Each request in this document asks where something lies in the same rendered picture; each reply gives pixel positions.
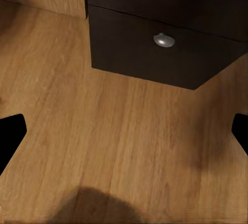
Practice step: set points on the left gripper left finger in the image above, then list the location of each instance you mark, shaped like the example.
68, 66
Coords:
12, 131

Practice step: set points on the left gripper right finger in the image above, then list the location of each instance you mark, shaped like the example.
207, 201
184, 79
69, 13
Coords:
240, 130

